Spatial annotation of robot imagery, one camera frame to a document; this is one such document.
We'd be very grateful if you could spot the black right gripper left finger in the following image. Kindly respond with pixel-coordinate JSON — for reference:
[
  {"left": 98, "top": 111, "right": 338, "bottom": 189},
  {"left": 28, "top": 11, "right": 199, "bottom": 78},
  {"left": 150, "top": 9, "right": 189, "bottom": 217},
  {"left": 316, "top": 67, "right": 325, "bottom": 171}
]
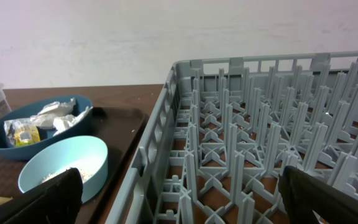
[{"left": 0, "top": 168, "right": 83, "bottom": 223}]

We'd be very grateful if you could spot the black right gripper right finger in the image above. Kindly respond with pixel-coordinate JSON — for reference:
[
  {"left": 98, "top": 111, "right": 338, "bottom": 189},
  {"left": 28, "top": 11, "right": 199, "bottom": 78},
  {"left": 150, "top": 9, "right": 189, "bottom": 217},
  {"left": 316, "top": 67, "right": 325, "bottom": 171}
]
[{"left": 278, "top": 166, "right": 358, "bottom": 223}]

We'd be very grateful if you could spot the light blue bowl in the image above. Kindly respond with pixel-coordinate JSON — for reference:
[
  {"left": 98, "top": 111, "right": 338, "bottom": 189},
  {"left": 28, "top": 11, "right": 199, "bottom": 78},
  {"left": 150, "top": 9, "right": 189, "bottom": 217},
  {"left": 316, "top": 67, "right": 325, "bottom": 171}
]
[{"left": 18, "top": 136, "right": 108, "bottom": 203}]

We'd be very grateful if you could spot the white paper napkin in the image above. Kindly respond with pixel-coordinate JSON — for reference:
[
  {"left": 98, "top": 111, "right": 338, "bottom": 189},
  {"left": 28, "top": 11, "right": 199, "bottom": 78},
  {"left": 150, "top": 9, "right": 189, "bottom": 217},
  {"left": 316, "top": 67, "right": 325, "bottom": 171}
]
[{"left": 30, "top": 98, "right": 93, "bottom": 136}]

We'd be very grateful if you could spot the dark blue plate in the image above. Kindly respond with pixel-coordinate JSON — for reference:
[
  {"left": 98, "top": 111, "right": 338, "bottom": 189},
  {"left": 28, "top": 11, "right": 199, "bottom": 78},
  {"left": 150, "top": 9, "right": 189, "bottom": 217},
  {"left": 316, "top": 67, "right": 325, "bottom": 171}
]
[{"left": 0, "top": 95, "right": 93, "bottom": 160}]

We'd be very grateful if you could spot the grey dishwasher rack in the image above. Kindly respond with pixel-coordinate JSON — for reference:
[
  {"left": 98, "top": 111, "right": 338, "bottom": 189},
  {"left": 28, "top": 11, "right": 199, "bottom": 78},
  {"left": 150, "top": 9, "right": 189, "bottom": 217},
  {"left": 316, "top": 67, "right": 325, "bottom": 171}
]
[{"left": 106, "top": 51, "right": 358, "bottom": 223}]

